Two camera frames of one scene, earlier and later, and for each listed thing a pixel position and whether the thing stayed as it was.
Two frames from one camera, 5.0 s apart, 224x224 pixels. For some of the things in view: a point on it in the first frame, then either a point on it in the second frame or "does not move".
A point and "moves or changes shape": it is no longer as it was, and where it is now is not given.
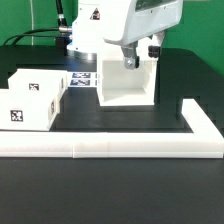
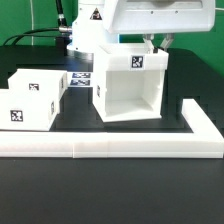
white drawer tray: x=28 y=109 does not move
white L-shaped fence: x=205 y=141 does not move
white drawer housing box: x=119 y=86 moves or changes shape
